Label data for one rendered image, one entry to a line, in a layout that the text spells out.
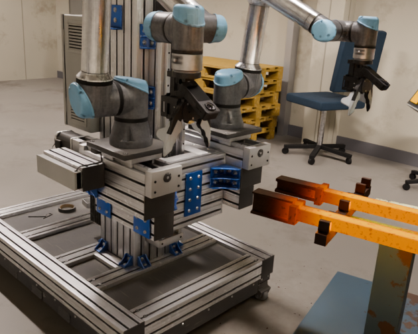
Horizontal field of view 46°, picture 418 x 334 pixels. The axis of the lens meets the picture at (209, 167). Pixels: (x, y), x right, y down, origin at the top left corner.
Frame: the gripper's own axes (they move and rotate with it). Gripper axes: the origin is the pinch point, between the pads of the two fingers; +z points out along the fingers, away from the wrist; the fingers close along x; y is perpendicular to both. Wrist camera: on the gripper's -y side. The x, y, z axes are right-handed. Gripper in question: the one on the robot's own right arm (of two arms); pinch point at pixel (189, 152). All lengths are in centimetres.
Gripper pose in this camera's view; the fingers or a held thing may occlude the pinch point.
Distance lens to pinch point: 123.7
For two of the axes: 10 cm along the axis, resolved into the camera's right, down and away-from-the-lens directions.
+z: -0.5, 9.5, 3.0
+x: -6.9, 1.8, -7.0
